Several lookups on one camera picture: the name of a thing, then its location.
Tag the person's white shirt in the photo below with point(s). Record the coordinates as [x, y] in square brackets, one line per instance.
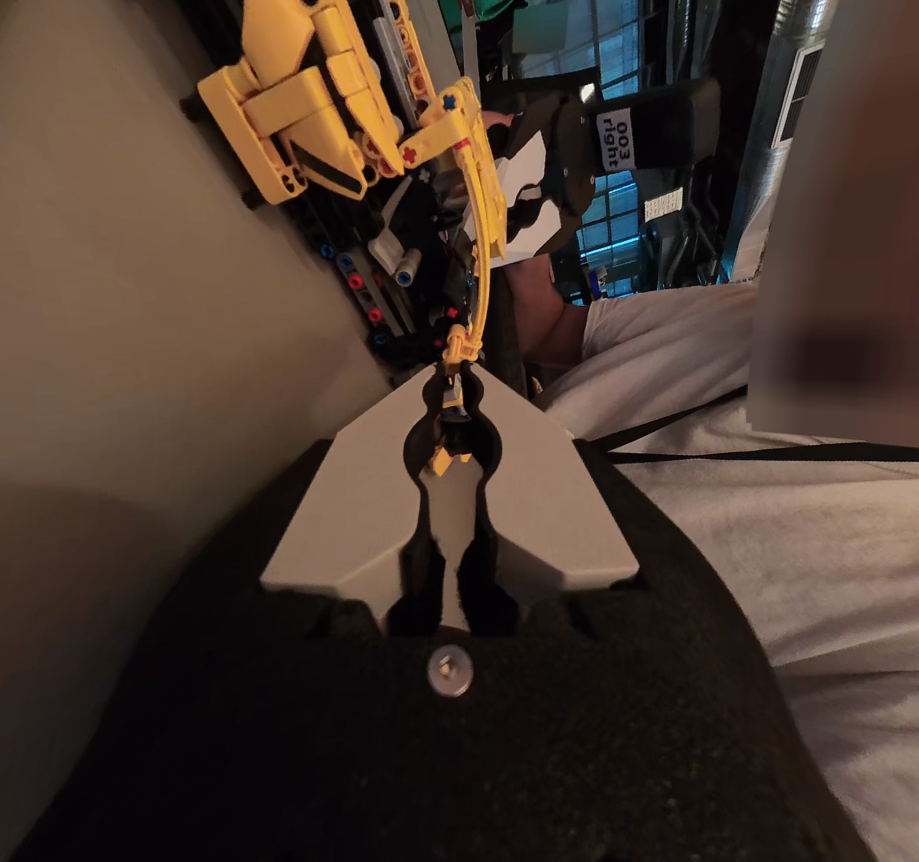
[790, 553]

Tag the white vent grille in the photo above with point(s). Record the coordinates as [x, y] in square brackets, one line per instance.
[797, 93]

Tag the person's right forearm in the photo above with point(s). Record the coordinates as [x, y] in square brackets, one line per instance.
[553, 316]

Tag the white paper sign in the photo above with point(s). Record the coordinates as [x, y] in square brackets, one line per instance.
[663, 205]

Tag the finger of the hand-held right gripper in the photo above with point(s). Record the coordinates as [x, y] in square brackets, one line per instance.
[538, 230]
[524, 162]

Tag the person's right hand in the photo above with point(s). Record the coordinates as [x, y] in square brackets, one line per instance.
[499, 120]

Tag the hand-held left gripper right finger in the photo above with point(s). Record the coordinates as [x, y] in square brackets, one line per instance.
[560, 517]

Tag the grey desk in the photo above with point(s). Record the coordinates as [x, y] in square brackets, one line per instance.
[143, 302]

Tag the yellow toy brick car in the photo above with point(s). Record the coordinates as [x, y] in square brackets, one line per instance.
[287, 108]

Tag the silver ventilation duct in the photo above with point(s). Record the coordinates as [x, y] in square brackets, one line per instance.
[790, 86]

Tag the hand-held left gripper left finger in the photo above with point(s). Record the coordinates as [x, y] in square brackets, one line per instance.
[344, 517]

